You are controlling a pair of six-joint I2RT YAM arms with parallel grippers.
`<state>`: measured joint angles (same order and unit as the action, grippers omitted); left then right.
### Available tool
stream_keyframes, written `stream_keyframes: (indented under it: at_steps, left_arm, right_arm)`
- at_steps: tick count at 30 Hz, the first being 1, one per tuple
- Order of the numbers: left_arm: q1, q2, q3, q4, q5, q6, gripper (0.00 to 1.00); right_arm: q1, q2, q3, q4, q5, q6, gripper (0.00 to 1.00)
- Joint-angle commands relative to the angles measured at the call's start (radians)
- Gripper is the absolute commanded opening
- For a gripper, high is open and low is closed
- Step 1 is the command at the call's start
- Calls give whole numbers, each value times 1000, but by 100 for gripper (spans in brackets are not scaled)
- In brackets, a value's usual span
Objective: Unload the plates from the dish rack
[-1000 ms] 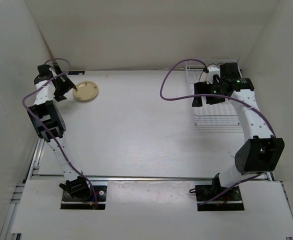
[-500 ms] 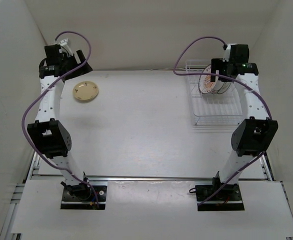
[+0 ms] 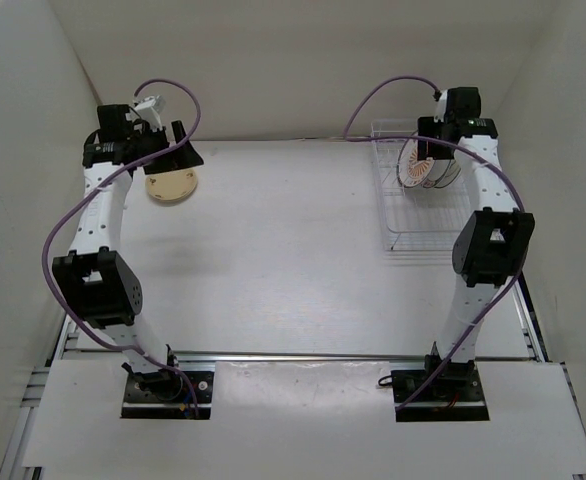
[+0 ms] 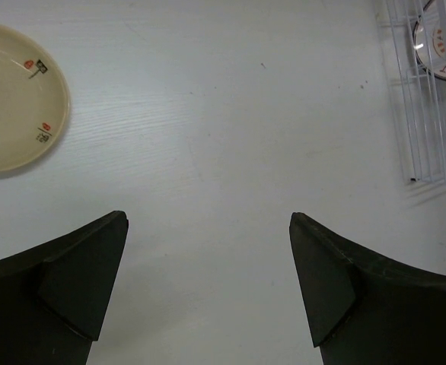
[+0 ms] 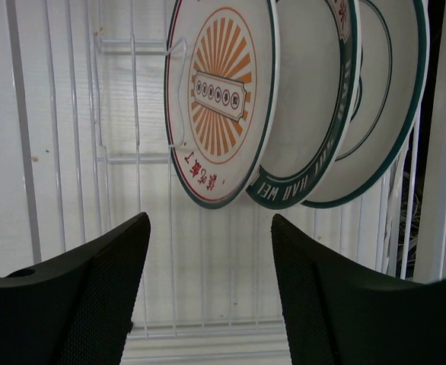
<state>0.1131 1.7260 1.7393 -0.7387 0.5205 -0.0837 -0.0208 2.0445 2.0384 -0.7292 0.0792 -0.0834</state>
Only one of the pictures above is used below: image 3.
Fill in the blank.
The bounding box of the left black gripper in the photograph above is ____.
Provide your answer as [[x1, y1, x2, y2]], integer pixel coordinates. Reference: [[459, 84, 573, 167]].
[[128, 122, 203, 176]]

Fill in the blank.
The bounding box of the orange sunburst plate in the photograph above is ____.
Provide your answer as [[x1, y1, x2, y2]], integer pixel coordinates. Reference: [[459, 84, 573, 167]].
[[396, 140, 436, 188]]

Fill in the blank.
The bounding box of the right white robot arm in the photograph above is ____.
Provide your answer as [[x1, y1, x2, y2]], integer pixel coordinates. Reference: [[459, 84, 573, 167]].
[[417, 87, 535, 366]]

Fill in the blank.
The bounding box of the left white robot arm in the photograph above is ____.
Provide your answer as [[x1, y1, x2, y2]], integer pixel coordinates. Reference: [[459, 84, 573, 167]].
[[52, 96, 203, 402]]

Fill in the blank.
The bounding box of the green rim text plate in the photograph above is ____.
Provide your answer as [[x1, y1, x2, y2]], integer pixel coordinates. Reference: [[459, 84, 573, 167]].
[[421, 159, 455, 189]]

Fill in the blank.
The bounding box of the rear green rim plate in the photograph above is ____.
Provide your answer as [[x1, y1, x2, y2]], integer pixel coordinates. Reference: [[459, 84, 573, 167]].
[[438, 160, 461, 188]]

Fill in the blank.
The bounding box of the white front board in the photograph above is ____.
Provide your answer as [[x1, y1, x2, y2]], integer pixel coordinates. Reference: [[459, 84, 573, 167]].
[[24, 360, 586, 479]]

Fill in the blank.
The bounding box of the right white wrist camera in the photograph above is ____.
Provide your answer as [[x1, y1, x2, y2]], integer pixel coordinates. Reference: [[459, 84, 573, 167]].
[[434, 89, 449, 123]]

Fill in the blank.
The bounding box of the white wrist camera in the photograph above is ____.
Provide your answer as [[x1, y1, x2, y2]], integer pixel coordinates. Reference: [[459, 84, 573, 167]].
[[133, 95, 166, 131], [434, 89, 449, 123]]

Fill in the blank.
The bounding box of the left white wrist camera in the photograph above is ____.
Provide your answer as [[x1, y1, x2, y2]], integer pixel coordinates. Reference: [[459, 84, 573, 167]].
[[133, 95, 166, 131]]

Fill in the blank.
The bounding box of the white wire dish rack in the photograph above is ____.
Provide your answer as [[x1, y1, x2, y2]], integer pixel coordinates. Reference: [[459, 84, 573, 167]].
[[371, 119, 470, 254]]

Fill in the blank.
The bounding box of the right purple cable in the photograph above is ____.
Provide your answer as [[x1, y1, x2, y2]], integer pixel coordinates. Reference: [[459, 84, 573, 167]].
[[341, 75, 524, 414]]

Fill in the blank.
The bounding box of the purple cable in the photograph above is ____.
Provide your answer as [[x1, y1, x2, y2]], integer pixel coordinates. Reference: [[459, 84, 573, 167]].
[[341, 75, 524, 414], [41, 78, 203, 416]]

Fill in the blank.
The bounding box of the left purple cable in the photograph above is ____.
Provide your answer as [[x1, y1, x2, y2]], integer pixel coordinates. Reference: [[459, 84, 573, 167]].
[[41, 78, 203, 416]]

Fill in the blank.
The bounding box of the aluminium rail bar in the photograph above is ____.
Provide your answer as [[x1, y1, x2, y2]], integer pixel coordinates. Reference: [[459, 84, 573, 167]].
[[62, 349, 534, 363]]

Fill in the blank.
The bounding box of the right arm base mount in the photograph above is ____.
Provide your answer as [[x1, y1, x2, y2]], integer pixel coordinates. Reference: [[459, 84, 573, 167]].
[[377, 361, 490, 423]]

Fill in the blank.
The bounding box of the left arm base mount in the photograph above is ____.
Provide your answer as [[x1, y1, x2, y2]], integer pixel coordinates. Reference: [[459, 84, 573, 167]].
[[120, 363, 215, 420]]

